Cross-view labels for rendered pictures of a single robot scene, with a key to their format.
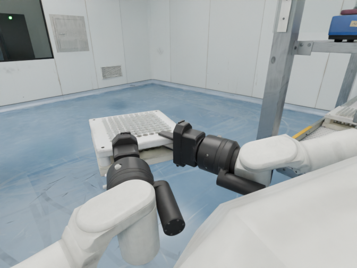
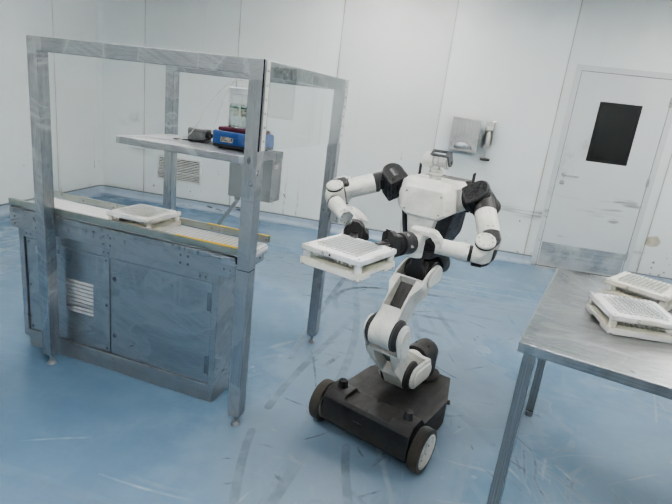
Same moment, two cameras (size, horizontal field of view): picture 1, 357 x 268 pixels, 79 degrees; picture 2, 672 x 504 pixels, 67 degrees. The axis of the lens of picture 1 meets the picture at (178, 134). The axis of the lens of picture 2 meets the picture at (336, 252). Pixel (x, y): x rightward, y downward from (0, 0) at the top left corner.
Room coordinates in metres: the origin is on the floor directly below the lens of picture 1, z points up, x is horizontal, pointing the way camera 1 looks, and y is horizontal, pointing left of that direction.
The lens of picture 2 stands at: (1.55, 1.58, 1.50)
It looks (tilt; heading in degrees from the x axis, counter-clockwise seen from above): 16 degrees down; 238
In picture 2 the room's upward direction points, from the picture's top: 7 degrees clockwise
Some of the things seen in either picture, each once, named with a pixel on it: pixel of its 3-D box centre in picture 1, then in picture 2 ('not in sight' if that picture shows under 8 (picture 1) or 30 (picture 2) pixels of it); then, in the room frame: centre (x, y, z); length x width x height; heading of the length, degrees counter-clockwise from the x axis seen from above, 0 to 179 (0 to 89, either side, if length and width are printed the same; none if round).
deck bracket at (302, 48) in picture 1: (302, 48); not in sight; (0.77, -0.41, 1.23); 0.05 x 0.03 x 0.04; 41
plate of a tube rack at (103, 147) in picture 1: (135, 128); (350, 248); (0.61, 0.13, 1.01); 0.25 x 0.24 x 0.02; 25
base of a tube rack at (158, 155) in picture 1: (136, 143); (348, 261); (0.61, 0.13, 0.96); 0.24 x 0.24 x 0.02; 25
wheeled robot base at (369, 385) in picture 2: not in sight; (398, 385); (0.05, -0.13, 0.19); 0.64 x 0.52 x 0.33; 25
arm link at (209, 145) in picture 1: (199, 149); (353, 234); (0.48, -0.05, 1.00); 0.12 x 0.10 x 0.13; 57
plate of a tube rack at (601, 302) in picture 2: not in sight; (633, 310); (-0.33, 0.65, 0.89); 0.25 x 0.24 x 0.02; 52
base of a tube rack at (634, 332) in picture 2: not in sight; (630, 322); (-0.33, 0.65, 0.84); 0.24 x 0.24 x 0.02; 52
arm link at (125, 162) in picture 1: (127, 170); (396, 244); (0.38, 0.11, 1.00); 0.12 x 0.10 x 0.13; 17
